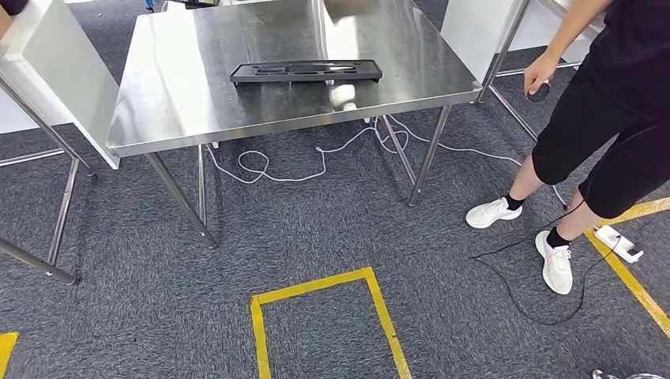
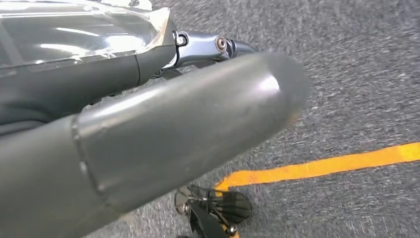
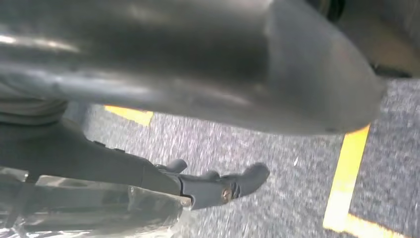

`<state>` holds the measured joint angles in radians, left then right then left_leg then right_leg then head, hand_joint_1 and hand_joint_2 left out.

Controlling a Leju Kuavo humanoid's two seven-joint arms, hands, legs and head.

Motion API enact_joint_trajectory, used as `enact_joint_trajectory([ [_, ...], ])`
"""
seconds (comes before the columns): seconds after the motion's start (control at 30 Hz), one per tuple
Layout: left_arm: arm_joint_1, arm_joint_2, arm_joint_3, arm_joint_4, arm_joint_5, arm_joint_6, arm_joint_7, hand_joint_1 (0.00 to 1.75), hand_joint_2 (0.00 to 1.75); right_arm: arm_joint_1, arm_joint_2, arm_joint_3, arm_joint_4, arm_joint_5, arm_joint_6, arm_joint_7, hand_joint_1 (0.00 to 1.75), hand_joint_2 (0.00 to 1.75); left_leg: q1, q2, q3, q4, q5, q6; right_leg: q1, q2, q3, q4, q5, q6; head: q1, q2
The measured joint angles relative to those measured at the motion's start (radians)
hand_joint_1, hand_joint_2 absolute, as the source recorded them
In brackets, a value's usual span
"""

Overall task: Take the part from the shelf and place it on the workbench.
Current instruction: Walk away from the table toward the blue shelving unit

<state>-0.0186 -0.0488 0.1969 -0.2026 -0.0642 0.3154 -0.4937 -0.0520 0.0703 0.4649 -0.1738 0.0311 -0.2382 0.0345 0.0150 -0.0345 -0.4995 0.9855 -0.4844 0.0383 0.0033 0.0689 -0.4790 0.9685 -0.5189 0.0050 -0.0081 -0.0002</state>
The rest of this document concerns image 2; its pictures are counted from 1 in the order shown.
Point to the yellow floor tape square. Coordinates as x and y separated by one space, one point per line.
328 166

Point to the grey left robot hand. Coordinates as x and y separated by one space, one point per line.
164 131

